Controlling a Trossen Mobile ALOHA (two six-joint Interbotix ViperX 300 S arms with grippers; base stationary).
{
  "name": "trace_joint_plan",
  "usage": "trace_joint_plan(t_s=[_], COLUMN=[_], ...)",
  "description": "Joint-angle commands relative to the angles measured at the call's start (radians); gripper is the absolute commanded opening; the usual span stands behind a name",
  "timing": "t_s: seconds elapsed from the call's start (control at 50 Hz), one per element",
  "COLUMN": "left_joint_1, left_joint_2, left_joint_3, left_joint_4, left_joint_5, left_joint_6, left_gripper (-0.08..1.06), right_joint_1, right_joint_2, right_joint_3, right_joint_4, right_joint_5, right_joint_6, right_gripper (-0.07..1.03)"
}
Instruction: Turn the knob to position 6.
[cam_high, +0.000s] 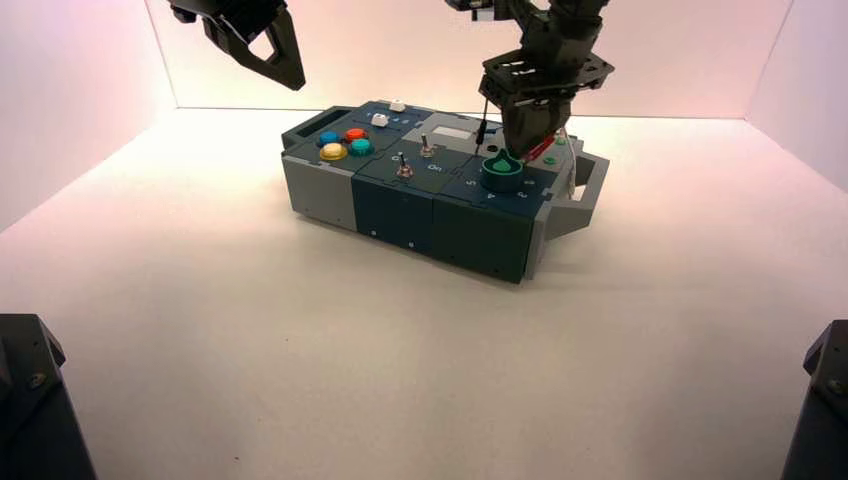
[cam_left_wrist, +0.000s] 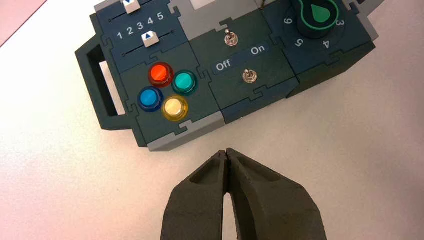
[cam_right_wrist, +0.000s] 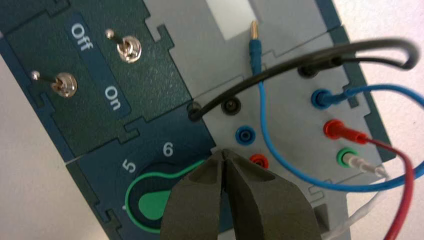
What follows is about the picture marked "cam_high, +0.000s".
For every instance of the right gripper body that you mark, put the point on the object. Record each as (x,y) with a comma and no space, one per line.
(556,66)

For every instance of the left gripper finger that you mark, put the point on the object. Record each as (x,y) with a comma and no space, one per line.
(291,63)
(215,34)

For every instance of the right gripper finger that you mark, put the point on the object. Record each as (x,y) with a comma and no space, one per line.
(518,129)
(548,122)

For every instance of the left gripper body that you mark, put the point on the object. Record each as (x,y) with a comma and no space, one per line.
(228,10)

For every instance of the green rotary pointer knob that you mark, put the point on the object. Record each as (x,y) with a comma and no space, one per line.
(501,175)

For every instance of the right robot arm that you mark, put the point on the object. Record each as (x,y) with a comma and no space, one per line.
(570,8)

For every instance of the black robot base housing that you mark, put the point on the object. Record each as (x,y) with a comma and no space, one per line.
(821,417)
(33,411)

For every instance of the white rectangular label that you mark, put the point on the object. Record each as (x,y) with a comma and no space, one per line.
(454,132)

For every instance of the blue round push button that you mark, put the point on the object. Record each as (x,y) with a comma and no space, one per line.
(328,139)

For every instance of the red round push button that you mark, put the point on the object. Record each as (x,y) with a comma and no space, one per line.
(356,134)

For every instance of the yellow round push button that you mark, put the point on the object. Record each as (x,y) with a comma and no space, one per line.
(333,152)

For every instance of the white slider cap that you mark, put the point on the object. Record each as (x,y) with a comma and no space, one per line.
(397,104)
(379,120)

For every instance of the green round push button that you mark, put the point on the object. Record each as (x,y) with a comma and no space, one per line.
(361,148)

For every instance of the teal and grey control box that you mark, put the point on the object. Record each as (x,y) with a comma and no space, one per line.
(391,212)

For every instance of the metal toggle switch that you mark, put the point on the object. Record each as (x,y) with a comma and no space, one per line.
(425,148)
(403,170)

